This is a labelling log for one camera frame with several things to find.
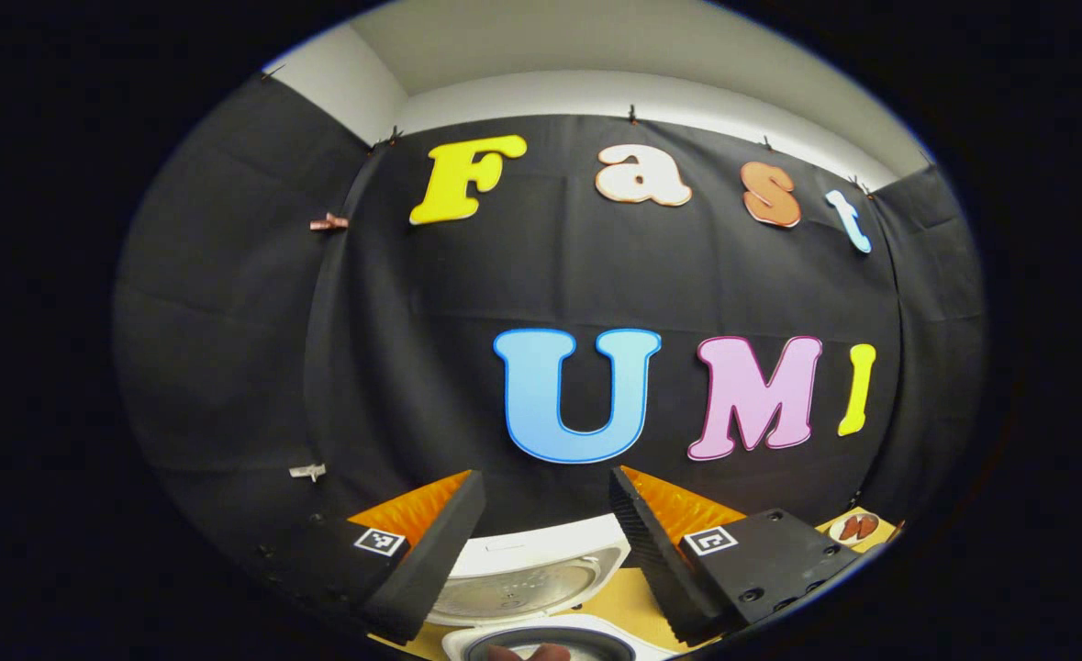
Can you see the red meat piece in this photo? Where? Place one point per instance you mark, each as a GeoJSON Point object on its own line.
{"type": "Point", "coordinates": [849, 528]}
{"type": "Point", "coordinates": [868, 525]}

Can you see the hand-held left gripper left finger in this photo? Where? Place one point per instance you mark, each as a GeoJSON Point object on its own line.
{"type": "Point", "coordinates": [430, 565]}

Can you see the round white plate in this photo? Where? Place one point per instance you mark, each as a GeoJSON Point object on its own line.
{"type": "Point", "coordinates": [834, 532]}

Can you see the pink cloth clip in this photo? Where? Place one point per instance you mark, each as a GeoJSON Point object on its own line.
{"type": "Point", "coordinates": [329, 222]}

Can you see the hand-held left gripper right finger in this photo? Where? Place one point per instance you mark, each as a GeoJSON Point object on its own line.
{"type": "Point", "coordinates": [655, 565]}

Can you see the row of dark clips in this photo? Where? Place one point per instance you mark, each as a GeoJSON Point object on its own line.
{"type": "Point", "coordinates": [632, 115]}

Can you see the black backdrop cloth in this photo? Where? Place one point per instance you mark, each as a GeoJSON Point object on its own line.
{"type": "Point", "coordinates": [412, 303]}

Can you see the white cloth clip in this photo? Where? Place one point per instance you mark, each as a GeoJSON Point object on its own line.
{"type": "Point", "coordinates": [307, 472]}

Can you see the white rice cooker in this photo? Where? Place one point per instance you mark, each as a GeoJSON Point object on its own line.
{"type": "Point", "coordinates": [540, 560]}

